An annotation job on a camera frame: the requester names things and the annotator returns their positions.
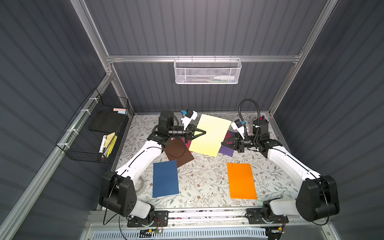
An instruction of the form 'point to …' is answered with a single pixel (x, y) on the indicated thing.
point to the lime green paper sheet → (209, 143)
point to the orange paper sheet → (241, 182)
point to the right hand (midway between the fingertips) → (225, 144)
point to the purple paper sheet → (227, 151)
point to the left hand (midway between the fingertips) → (203, 132)
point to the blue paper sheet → (165, 180)
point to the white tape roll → (140, 186)
